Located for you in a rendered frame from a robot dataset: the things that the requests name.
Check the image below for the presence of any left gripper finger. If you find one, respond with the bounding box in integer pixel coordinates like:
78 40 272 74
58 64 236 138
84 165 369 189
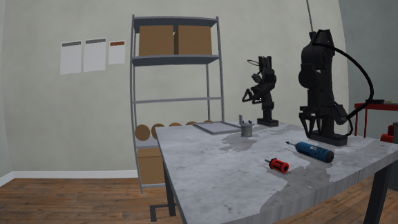
299 115 316 138
315 114 332 136

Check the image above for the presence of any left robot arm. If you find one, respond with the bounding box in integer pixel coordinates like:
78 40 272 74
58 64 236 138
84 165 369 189
298 29 348 140

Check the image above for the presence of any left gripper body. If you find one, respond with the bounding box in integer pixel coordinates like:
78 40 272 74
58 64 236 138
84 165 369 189
299 88 348 118

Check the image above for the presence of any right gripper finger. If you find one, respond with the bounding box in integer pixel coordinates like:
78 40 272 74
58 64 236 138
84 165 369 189
252 90 266 104
242 88 253 102

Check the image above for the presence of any dark blue electric screwdriver barrel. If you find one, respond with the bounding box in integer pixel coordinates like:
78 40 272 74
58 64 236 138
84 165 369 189
288 142 334 163

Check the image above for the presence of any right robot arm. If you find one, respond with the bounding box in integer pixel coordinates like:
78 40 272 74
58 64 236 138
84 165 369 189
252 56 278 122

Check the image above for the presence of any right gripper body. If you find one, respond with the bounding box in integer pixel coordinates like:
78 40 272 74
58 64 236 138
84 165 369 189
251 75 269 100

